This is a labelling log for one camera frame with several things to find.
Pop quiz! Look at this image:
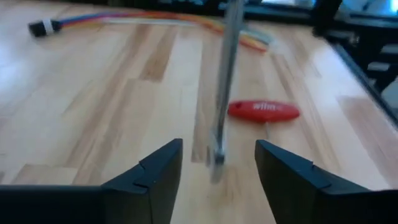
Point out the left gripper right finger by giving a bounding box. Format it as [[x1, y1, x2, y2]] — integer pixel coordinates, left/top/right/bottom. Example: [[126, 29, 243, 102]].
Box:
[[254, 139, 398, 224]]

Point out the silver combination wrench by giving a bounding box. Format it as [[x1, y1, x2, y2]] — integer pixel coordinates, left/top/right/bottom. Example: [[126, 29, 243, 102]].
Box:
[[206, 0, 245, 185]]

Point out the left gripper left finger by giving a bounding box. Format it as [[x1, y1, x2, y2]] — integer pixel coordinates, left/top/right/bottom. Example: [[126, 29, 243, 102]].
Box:
[[0, 139, 184, 224]]

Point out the red T-handle hex key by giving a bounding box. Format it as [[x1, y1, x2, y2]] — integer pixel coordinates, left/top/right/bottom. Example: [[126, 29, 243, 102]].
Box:
[[228, 99, 301, 140]]

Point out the multicolour wire harness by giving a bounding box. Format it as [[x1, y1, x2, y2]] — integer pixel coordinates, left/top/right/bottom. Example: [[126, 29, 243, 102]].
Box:
[[27, 11, 274, 53]]

